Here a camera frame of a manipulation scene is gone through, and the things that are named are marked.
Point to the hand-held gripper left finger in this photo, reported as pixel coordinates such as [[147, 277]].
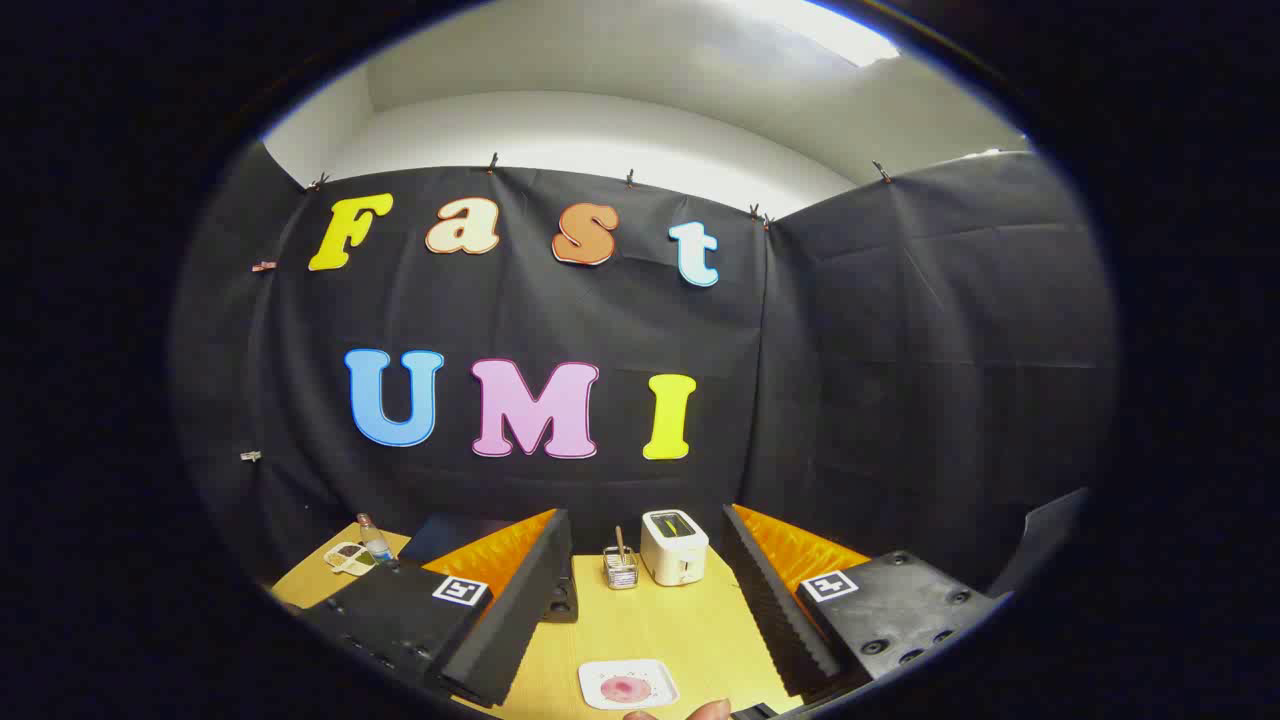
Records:
[[520, 610]]

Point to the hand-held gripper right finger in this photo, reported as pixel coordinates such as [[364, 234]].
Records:
[[775, 610]]

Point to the black toaster oven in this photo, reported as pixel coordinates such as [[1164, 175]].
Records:
[[450, 535]]

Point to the pink round meat slice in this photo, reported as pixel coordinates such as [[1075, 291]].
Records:
[[624, 689]]

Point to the white square plate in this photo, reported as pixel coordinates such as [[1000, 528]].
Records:
[[660, 675]]

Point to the white pop-up toaster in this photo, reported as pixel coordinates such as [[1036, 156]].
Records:
[[675, 560]]

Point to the wooden stick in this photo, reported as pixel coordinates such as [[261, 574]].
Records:
[[621, 542]]

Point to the clear plastic water bottle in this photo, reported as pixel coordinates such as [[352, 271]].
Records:
[[376, 543]]

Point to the white divided snack tray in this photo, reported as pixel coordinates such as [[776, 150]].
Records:
[[347, 557]]

